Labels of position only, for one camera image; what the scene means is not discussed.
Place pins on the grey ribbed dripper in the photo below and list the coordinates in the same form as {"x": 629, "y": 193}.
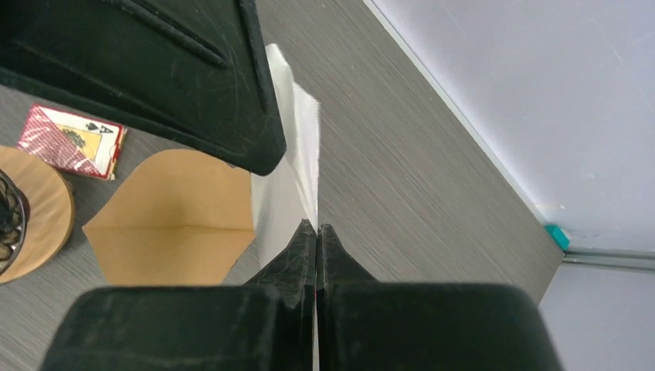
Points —
{"x": 15, "y": 210}

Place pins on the white paper coffee filter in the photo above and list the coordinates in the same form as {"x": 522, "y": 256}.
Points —
{"x": 289, "y": 194}

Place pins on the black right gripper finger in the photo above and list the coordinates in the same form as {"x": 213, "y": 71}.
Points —
{"x": 194, "y": 72}

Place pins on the teal block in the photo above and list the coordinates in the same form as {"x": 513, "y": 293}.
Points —
{"x": 559, "y": 236}

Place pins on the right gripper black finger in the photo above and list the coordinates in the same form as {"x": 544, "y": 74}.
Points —
{"x": 265, "y": 324}
{"x": 366, "y": 324}

